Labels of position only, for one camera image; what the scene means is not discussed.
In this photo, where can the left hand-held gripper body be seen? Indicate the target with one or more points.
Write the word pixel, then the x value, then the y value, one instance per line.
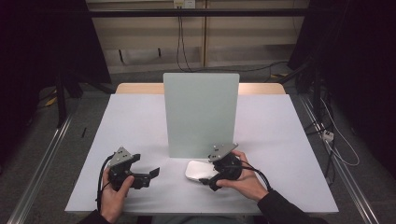
pixel 120 161

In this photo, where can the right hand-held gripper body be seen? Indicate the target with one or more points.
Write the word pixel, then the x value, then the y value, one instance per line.
pixel 229 166

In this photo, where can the white board eraser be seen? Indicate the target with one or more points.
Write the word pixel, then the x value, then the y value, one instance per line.
pixel 199 170

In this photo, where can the pale green glass whiteboard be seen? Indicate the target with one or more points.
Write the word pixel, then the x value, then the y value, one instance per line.
pixel 200 115

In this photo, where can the person's right hand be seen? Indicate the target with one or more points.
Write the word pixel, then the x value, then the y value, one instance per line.
pixel 249 183

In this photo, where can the person's left hand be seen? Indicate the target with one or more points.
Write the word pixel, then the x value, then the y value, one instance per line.
pixel 113 202

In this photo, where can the small black floor object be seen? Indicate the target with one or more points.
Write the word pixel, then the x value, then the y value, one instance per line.
pixel 83 132

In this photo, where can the black metal stand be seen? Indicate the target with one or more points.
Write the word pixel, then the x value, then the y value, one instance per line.
pixel 60 99

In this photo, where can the white power strip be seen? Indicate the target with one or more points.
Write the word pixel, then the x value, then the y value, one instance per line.
pixel 328 135

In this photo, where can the black horizontal metal bar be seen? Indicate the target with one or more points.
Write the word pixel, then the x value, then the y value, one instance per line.
pixel 199 12

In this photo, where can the aluminium floor rail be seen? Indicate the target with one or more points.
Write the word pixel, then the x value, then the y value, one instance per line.
pixel 342 174
pixel 37 174

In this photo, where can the thin brown wall conduit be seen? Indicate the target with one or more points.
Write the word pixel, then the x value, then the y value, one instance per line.
pixel 204 34

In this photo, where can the white wall power outlet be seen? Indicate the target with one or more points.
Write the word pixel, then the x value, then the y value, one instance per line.
pixel 184 3

